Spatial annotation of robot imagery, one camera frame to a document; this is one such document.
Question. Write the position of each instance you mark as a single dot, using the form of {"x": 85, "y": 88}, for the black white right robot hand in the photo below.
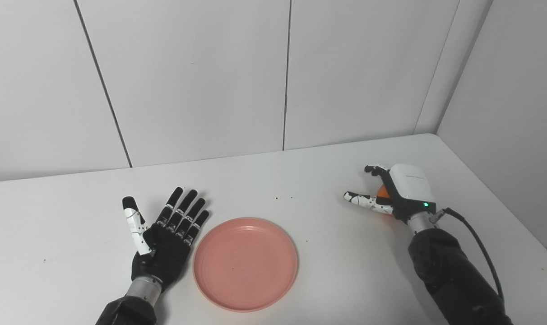
{"x": 411, "y": 189}

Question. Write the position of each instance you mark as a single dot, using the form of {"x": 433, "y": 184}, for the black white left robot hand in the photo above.
{"x": 165, "y": 257}

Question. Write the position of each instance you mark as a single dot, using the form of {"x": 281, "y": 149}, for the orange fruit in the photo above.
{"x": 383, "y": 192}

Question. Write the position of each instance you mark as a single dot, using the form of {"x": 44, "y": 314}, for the pink round plate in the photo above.
{"x": 245, "y": 264}

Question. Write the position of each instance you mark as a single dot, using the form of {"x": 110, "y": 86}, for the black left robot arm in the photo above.
{"x": 131, "y": 302}

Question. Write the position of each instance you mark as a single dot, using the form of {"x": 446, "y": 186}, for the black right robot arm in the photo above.
{"x": 454, "y": 275}

